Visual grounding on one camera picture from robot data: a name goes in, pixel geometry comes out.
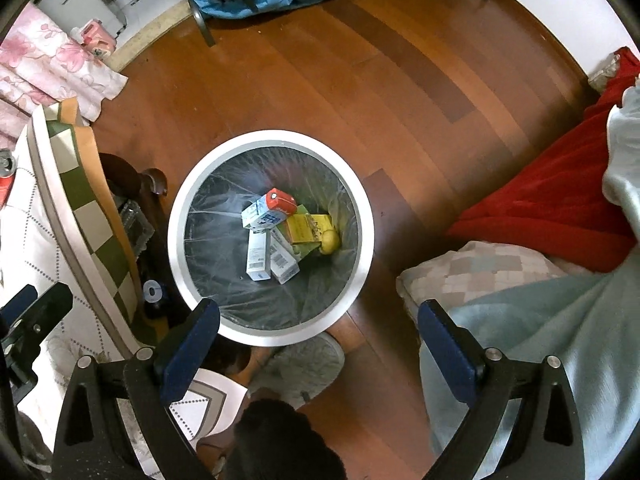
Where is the red cola can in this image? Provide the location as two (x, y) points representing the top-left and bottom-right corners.
(0, 148), (16, 208)

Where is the white barcode box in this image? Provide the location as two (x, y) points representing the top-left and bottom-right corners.
(246, 231), (271, 282)
(269, 228), (299, 285)

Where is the yellow round fruit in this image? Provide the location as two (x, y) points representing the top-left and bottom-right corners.
(319, 230), (341, 255)

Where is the pink tissue box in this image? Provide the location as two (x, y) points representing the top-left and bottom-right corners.
(73, 20), (116, 60)

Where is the grey fluffy slipper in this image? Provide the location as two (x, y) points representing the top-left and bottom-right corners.
(248, 333), (345, 410)

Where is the black clothes rack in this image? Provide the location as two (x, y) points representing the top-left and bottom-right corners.
(186, 0), (216, 47)

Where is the white patterned tablecloth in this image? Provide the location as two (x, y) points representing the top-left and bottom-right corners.
(1, 99), (246, 479)

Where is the white air purifier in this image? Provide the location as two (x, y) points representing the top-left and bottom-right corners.
(35, 0), (127, 38)

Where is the dark wooden table leg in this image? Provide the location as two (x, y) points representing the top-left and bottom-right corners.
(100, 153), (168, 242)

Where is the red blanket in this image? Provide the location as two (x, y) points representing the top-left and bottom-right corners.
(446, 47), (639, 273)

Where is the white round trash bin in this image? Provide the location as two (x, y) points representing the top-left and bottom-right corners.
(168, 130), (374, 347)

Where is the checked beige pillow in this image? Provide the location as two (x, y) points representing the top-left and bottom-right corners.
(396, 240), (591, 314)

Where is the yellow green carton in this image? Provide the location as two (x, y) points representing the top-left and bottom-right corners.
(277, 205), (334, 260)

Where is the red white milk carton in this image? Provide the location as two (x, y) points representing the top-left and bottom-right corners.
(241, 188), (297, 231)

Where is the pink floral curtain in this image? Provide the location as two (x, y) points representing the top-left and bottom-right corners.
(0, 3), (128, 150)

